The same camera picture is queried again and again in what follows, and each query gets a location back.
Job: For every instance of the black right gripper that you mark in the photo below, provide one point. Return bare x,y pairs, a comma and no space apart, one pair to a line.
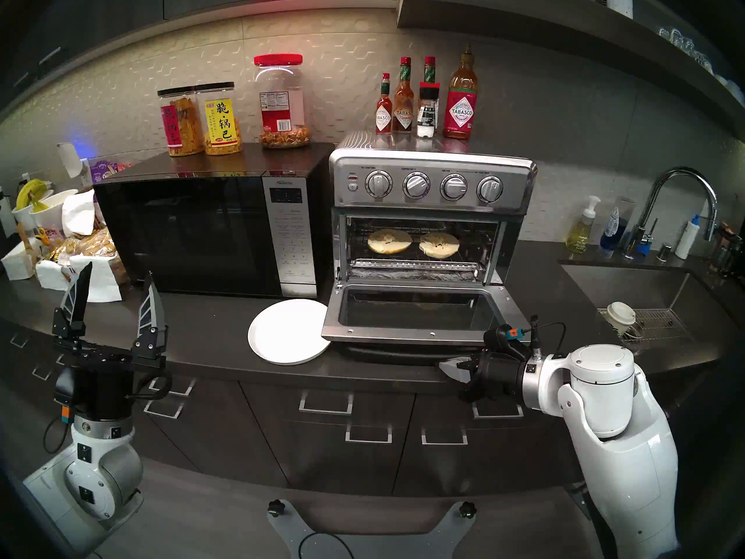
500,377

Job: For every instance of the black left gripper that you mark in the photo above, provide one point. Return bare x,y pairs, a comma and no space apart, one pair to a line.
99,395

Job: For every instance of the glass toaster oven door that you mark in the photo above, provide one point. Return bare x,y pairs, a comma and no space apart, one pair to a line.
425,336

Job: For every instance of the dark crusted bagel half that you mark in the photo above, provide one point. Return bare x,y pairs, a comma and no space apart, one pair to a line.
439,244

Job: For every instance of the pale crusted bagel half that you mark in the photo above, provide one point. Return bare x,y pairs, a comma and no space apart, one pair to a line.
389,241

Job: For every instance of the round white plate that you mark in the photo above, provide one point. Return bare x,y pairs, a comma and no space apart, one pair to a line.
288,331

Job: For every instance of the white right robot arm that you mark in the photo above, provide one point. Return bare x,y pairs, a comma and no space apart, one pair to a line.
611,418

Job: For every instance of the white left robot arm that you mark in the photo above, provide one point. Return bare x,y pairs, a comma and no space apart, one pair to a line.
99,476

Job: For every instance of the foil covered oven tray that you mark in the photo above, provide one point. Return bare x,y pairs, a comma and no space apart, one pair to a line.
416,275

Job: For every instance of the black microwave oven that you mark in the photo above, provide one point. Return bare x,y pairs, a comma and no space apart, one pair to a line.
192,232

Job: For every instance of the silver oven control knob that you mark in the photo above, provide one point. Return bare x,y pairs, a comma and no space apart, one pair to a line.
453,187
417,185
490,189
379,183

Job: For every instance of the stainless steel toaster oven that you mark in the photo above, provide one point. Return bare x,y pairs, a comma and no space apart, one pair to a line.
518,179

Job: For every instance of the large white paper bag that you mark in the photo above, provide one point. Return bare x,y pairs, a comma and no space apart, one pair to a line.
105,284

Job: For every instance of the small white paper bag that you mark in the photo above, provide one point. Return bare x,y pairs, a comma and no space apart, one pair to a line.
17,262
46,275

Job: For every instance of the bagged bread loaf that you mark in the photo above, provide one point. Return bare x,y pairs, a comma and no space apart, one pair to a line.
93,246

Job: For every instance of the white crumpled paper bag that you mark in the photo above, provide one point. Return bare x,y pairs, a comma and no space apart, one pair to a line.
78,214

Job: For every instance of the black base knob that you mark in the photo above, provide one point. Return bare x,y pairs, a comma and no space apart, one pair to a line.
276,508
467,510

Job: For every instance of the purple snack packet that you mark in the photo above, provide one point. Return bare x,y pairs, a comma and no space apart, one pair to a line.
103,172

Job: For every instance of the yellow banana bunch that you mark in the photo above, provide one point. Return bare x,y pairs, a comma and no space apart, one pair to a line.
32,191

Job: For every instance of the dark lower cabinet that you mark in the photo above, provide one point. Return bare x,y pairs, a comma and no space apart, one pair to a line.
326,464

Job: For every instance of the paper coffee cup white lid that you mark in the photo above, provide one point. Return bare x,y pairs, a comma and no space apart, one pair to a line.
621,314

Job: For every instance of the yellow liquid soap dispenser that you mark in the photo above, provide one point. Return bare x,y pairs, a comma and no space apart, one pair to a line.
579,237

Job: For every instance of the stainless steel sink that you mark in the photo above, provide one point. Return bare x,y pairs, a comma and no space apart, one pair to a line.
640,284

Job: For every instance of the blue dish soap bottle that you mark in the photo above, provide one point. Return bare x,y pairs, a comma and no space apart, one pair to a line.
609,237

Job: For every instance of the chrome gooseneck faucet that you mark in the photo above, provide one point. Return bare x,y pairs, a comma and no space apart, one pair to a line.
634,243

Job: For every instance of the red label snack jar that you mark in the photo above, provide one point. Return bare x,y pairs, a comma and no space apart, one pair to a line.
180,127

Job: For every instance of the small blue sponge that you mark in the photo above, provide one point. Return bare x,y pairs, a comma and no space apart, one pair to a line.
644,247

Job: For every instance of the small chrome sink cap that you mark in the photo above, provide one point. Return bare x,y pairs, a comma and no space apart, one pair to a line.
664,253

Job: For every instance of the yellow label snack jar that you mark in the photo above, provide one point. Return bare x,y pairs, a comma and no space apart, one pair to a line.
221,121

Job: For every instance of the large Tabasco sriracha bottle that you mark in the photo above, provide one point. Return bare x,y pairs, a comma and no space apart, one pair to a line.
461,114

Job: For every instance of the medium Tabasco sauce bottle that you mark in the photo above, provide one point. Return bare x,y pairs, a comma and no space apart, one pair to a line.
404,116

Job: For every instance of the white bottle blue cap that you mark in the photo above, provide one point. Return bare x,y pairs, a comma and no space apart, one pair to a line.
687,240

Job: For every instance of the small Tabasco sauce bottle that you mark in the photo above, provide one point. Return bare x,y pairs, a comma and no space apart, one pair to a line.
383,119

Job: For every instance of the clear jar red lid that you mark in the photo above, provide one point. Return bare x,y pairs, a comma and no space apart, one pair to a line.
281,106

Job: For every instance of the copper lidded jar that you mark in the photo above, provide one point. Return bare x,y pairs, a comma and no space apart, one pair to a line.
722,249

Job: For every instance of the dark glass french press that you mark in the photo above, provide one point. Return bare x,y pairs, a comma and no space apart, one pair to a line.
733,256

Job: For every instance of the green neck Tabasco bottle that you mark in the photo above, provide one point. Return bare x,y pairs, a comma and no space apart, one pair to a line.
429,71

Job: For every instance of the white mug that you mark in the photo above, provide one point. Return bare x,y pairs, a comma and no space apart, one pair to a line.
723,81
736,93

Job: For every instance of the clear drinking glass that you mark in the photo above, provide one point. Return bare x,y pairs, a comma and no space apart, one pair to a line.
701,58
681,39
666,35

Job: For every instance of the white wall dispenser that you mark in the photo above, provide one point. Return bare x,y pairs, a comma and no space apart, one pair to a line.
70,159

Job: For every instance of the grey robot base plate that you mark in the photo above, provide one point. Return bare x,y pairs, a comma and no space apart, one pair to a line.
291,540

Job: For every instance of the dark open wall shelf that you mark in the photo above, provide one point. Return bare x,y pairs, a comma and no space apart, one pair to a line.
524,16

